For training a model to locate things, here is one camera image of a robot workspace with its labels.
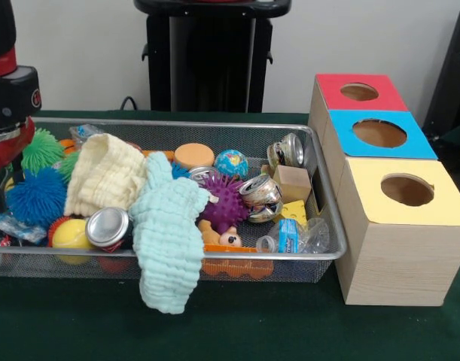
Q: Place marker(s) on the dark green tablecloth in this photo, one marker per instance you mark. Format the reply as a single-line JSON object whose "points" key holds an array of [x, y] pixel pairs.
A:
{"points": [[252, 331]]}

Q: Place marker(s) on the cream waffle cloth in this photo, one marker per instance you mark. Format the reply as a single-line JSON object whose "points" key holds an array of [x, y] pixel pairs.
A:
{"points": [[101, 173]]}

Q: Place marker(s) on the blue spiky rubber ball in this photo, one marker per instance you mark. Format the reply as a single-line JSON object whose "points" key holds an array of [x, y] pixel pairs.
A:
{"points": [[35, 197]]}

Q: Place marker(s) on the crushed bottle with blue label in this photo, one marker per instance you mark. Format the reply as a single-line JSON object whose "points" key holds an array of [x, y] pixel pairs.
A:
{"points": [[290, 235]]}

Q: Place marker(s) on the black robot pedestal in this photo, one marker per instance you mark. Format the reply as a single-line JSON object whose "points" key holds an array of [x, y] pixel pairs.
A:
{"points": [[207, 56]]}

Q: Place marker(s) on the purple spiky monster toy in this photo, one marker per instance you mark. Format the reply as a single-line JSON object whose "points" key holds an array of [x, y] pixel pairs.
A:
{"points": [[226, 201]]}

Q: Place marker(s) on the printed silver drink can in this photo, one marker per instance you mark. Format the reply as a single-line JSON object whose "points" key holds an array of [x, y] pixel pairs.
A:
{"points": [[261, 195]]}

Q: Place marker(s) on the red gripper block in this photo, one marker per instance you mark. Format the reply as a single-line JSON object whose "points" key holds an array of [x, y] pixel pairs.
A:
{"points": [[11, 152]]}

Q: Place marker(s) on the mint green waffle cloth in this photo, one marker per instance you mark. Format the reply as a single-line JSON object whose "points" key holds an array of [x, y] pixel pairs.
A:
{"points": [[165, 240]]}

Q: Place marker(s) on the crushed red soda can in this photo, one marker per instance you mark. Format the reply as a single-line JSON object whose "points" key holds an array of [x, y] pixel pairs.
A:
{"points": [[107, 226]]}

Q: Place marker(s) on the black stand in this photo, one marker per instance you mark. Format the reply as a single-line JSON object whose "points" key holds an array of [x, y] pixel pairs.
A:
{"points": [[455, 75]]}

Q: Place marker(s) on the orange plush toy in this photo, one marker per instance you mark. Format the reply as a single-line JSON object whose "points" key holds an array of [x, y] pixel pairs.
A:
{"points": [[229, 237]]}

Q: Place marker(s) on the green spiky rubber ball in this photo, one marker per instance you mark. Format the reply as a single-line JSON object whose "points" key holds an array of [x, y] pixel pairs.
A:
{"points": [[43, 148]]}

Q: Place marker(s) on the wooden box with three holes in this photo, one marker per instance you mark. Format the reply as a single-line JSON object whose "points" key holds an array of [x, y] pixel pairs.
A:
{"points": [[395, 263]]}

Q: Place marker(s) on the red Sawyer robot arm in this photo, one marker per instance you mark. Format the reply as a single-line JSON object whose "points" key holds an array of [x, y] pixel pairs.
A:
{"points": [[11, 94]]}

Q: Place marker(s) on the yellow tennis ball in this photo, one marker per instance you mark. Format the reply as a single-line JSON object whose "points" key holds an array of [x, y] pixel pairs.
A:
{"points": [[69, 233]]}

